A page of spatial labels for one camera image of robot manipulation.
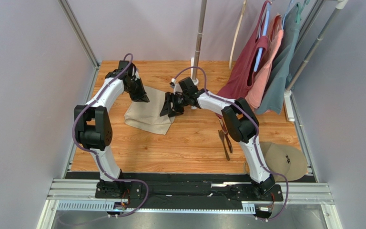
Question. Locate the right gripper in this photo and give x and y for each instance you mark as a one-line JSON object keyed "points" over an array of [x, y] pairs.
{"points": [[175, 102]]}

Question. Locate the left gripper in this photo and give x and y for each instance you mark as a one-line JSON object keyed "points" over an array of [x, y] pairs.
{"points": [[142, 96]]}

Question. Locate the beige cloth napkin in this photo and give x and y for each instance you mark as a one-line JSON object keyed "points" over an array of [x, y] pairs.
{"points": [[146, 116]]}

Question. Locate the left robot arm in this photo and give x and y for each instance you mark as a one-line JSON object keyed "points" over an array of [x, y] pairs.
{"points": [[92, 129]]}

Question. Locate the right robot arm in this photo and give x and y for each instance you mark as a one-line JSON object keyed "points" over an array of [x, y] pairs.
{"points": [[239, 121]]}

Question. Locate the maroon tank top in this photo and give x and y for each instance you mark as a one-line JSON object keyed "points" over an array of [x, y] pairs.
{"points": [[239, 82]]}

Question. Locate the pink shirt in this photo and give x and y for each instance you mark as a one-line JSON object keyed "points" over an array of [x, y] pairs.
{"points": [[259, 79]]}

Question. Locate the left rack pole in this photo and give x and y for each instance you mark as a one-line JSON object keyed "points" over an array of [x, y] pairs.
{"points": [[200, 29]]}

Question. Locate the rack pole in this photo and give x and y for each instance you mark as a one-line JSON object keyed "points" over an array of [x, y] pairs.
{"points": [[200, 29], [339, 6]]}

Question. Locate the blue hanger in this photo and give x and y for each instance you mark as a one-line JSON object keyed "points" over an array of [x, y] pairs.
{"points": [[262, 32]]}

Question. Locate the teal shirt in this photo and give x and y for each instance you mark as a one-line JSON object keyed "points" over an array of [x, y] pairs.
{"points": [[273, 98]]}

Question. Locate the right white rack foot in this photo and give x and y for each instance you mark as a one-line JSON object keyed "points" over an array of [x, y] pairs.
{"points": [[289, 106]]}

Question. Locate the beige baseball cap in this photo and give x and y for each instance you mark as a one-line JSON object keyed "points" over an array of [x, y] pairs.
{"points": [[287, 163]]}

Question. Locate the beige wooden hanger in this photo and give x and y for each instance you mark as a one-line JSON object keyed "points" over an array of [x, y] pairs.
{"points": [[236, 34]]}

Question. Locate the right rack pole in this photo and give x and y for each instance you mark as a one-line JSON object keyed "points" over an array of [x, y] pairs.
{"points": [[339, 6]]}

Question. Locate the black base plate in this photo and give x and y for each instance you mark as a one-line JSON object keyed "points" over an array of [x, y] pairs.
{"points": [[183, 191]]}

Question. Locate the left aluminium corner post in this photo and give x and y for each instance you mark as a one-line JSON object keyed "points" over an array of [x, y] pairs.
{"points": [[66, 7]]}

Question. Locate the aluminium corner post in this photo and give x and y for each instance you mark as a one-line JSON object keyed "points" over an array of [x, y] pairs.
{"points": [[305, 28], [66, 7]]}

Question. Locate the aluminium frame rail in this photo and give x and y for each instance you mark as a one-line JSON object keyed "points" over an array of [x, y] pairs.
{"points": [[73, 195]]}

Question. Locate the right aluminium corner post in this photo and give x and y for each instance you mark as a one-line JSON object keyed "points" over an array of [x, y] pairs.
{"points": [[305, 28]]}

